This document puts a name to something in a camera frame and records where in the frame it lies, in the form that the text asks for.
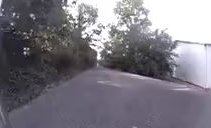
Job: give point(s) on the white wall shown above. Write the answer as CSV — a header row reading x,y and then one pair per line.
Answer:
x,y
196,63

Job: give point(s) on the dark trees and bushes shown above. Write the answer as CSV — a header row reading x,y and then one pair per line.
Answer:
x,y
43,36

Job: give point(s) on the leaf-strewn verge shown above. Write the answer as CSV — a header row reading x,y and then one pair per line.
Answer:
x,y
29,90

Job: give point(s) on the green leafy trees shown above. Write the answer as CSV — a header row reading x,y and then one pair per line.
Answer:
x,y
136,50

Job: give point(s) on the grey asphalt road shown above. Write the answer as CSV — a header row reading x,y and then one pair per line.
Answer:
x,y
106,103

